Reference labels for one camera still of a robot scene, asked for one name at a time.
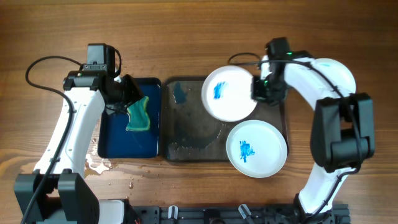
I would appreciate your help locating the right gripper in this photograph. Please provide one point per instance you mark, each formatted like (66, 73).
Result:
(257, 93)

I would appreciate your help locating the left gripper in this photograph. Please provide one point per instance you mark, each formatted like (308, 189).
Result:
(135, 93)

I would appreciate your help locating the green yellow sponge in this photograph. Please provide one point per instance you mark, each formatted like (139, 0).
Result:
(138, 117)

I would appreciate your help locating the white plate blue stain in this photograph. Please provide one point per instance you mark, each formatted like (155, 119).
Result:
(337, 73)

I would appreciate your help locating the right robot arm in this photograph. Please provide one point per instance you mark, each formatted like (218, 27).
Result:
(342, 136)

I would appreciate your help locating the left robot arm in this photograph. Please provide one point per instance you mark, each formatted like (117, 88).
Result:
(56, 191)

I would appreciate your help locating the blue rectangular water tray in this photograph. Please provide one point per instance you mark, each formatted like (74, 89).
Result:
(115, 142)

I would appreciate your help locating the dark brown serving tray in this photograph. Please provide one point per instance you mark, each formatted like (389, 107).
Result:
(188, 133)

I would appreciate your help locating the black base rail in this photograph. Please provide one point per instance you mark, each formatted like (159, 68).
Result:
(278, 214)

